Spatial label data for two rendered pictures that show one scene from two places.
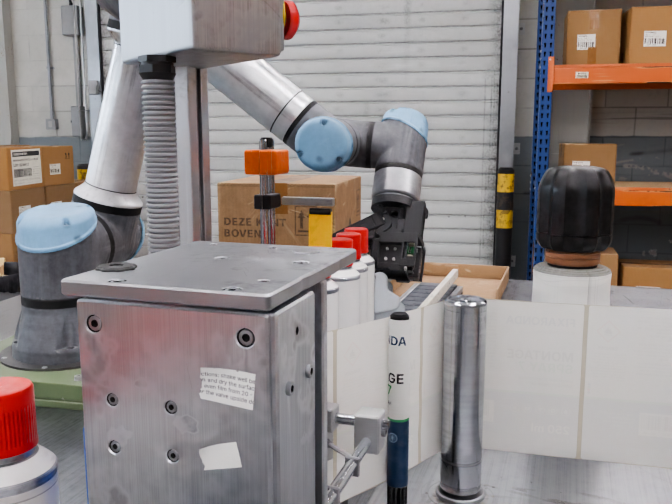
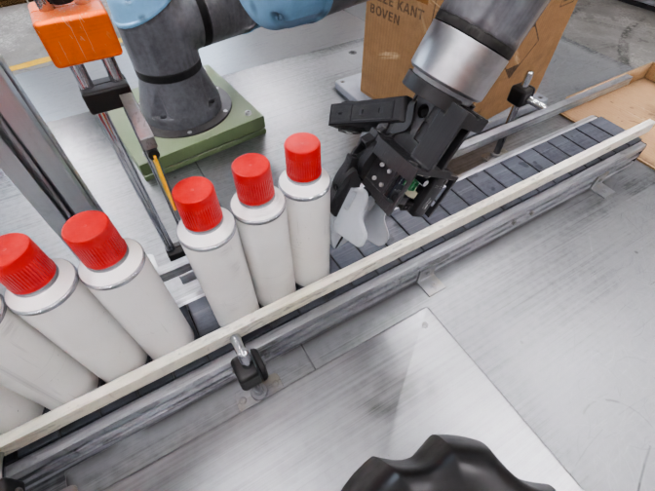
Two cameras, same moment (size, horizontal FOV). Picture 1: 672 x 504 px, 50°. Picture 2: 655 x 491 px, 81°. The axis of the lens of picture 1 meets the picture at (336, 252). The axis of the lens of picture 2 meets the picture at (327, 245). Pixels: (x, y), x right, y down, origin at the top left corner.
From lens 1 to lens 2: 0.83 m
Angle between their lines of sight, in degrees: 54
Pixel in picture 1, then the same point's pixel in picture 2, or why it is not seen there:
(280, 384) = not seen: outside the picture
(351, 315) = (210, 280)
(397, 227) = (416, 135)
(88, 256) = (162, 37)
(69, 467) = (60, 250)
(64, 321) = (154, 94)
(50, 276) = (132, 52)
